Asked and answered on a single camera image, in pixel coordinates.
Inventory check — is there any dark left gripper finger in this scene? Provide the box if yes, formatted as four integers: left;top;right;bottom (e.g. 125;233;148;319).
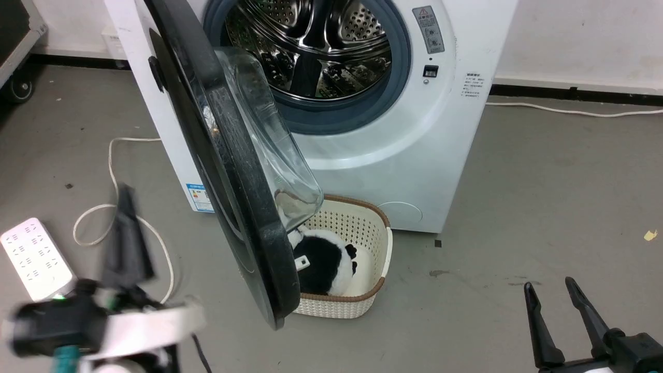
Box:
100;184;130;289
124;184;157;289

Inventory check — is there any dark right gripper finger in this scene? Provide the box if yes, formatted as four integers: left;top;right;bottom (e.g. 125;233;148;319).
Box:
524;282;566;370
565;277;613;359

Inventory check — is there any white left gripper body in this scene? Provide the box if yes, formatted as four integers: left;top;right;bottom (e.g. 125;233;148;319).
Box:
77;279;209;361

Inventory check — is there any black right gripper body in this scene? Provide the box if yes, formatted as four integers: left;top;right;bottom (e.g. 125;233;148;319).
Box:
539;329;663;373

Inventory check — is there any black round washer door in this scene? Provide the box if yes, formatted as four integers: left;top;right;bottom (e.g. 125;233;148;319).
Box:
142;0;325;331

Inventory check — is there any white front-loading washing machine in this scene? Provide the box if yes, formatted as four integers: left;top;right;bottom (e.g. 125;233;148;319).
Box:
104;0;518;235

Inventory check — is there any grey rubber door gasket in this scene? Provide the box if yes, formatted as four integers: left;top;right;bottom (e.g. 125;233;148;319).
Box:
203;0;413;136

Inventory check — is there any blue energy label sticker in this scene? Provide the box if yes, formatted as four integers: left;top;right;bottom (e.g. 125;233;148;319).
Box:
185;182;215;213

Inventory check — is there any white power strip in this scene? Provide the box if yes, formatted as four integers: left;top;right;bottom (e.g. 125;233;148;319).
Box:
0;217;79;303

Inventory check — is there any black and white panda plush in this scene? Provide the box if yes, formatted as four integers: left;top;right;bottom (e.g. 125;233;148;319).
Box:
287;225;371;297

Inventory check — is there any round white filter cover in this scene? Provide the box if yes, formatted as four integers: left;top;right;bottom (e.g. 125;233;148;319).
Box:
377;201;423;232

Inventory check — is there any cream woven laundry basket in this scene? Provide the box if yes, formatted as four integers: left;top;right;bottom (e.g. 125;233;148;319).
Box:
280;194;394;320

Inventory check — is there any black flight case with caster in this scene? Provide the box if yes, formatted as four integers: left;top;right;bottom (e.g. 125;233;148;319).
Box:
0;0;49;104

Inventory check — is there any small printed text label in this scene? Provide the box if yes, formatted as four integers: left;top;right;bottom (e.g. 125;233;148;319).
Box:
462;73;485;100

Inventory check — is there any steel perforated washer drum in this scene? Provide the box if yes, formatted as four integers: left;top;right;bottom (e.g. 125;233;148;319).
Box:
223;0;394;100

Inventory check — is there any grey warning sticker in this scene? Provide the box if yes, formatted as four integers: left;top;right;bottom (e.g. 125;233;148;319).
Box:
412;6;446;55

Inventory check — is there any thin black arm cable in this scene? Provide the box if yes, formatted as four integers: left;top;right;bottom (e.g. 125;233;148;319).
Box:
191;334;213;373

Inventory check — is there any white looped power cable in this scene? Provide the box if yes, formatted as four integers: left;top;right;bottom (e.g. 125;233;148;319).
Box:
73;137;175;304

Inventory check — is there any white cable along wall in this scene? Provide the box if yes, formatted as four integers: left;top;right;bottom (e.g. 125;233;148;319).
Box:
485;101;663;118

